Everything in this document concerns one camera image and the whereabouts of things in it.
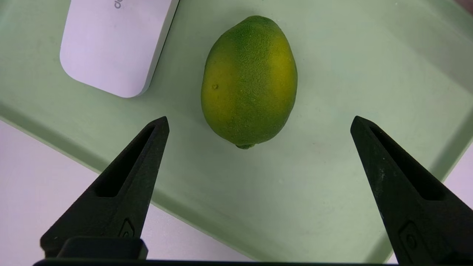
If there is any green lime fruit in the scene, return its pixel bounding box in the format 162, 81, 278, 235
201, 15, 298, 150

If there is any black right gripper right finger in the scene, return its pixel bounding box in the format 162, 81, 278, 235
350, 116, 473, 263

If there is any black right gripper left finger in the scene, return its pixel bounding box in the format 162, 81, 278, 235
40, 116, 170, 259

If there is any white rectangular board eraser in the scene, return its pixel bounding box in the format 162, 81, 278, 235
59, 0, 180, 98

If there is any light green plastic tray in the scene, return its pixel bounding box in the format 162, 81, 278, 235
0, 0, 473, 263

